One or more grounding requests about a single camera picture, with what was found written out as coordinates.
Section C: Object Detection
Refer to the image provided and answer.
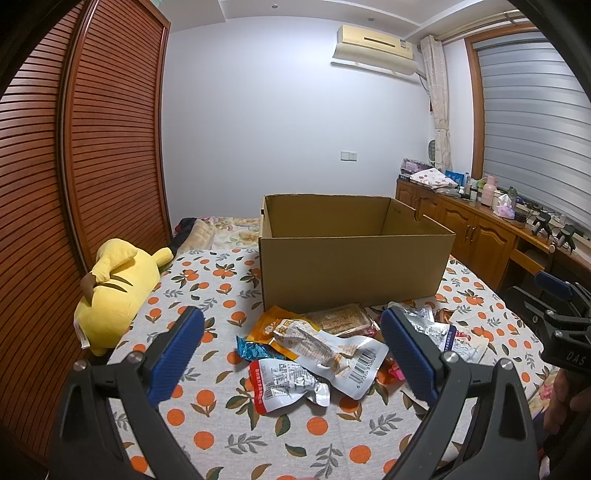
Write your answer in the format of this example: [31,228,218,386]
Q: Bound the silver white snack pouch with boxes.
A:
[388,302,489,364]

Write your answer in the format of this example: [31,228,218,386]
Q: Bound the orange white chicken feet pack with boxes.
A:
[247,307,389,400]

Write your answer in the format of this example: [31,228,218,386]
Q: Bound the red white foil snack pack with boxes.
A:
[249,359,331,415]

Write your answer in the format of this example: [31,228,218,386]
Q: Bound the clear tray brown biscuits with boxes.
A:
[304,303,374,338]

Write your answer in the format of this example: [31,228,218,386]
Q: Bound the pink sausage bun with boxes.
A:
[376,359,406,386]

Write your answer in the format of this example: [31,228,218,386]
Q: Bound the person's right hand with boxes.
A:
[544,369,591,435]

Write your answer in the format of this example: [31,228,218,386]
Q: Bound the wooden sideboard cabinet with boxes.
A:
[396,178,590,294]

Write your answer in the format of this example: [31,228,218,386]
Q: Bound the orange print bed sheet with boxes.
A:
[106,246,560,480]

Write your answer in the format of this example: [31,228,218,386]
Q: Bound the pink bottle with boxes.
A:
[481,175,496,208]

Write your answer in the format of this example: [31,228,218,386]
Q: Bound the yellow plush toy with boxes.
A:
[73,238,176,356]

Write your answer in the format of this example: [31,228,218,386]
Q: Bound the blue foil candy wrapper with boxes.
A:
[236,336,286,362]

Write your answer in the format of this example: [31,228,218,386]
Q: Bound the floral folded cloth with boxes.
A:
[410,168,458,190]

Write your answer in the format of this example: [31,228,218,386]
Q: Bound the grey window blind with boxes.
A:
[474,32,590,228]

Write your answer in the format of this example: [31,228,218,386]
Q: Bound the floral quilt blanket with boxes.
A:
[169,217,260,254]

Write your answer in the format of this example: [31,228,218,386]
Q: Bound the brown cardboard box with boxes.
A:
[259,194,455,313]

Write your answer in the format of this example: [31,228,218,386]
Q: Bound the beige floral curtain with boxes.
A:
[420,35,453,172]

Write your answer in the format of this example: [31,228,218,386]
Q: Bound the brown louvered wardrobe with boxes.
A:
[1,1,171,463]

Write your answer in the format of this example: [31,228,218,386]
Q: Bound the white wall switch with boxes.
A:
[341,151,358,162]

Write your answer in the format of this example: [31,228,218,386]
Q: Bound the white wall air conditioner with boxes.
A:
[332,25,418,75]

